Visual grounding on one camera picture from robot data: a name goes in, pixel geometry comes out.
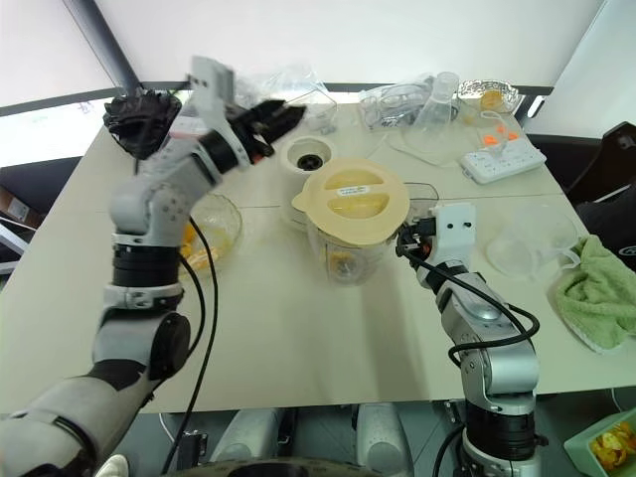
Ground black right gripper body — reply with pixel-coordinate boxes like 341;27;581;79
396;217;439;262

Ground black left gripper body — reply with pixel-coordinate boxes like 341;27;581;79
226;105;277;166

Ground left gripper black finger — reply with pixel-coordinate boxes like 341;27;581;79
248;98;288;126
267;104;307;143

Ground clear blender jar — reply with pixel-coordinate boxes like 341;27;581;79
302;181;441;288

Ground cream blender jar lid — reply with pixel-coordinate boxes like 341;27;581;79
290;157;411;249

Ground white blender base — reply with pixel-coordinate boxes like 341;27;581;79
277;136;339;235

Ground clear crumpled plastic bag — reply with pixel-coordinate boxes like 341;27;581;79
236;64;327;108

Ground clear square plastic container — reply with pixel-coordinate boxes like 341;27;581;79
297;81;339;135

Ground clear zip bag red stripes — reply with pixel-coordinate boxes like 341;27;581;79
168;111;210;143

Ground clear glass fruit bowl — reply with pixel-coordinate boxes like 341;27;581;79
177;193;243;273

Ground black crumpled plastic bag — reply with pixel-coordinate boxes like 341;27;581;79
102;88;183;161

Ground clear plastic cup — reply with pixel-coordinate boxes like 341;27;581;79
484;203;582;282

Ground white power strip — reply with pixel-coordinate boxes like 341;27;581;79
459;141;548;185

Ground clear plastic funnel bottle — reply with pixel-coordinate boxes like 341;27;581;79
411;72;461;128

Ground dark metal table leg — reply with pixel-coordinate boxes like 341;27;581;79
444;399;471;428
177;430;209;471

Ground silver foil bowl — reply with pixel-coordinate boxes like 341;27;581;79
456;79;524;114

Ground green towel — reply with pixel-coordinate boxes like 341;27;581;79
555;235;636;349

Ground black fabric bag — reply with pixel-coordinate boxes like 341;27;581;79
575;183;636;272

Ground grey rounded robot leg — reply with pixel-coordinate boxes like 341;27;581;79
355;401;413;477
206;407;287;466

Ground black chair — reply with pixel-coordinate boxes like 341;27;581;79
565;121;636;205

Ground brown cardboard box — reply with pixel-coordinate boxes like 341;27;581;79
0;186;49;230

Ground green plastic tray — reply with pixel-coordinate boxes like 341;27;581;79
563;411;636;477

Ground dark rounded robot torso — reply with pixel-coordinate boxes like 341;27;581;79
168;457;369;477

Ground orange peels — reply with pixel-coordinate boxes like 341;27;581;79
588;421;636;471

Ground white shoe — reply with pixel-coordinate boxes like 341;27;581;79
93;452;130;477

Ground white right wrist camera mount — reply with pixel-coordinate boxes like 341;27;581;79
427;202;477;262

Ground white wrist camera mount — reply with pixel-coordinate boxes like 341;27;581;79
427;202;477;262
186;54;252;170

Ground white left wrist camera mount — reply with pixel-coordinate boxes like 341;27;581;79
186;54;252;170

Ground clear bag with cables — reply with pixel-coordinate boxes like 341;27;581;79
360;74;436;130

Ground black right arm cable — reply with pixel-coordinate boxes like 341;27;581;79
397;242;542;372

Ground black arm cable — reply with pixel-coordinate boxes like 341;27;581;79
161;216;221;476
397;242;542;372

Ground thin white cable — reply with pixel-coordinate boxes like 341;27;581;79
479;111;511;155

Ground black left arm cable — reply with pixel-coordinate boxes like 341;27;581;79
161;216;221;476

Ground dark window frame post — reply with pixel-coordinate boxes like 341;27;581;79
62;0;143;90

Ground grey metal frame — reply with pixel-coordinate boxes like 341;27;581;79
0;218;31;274

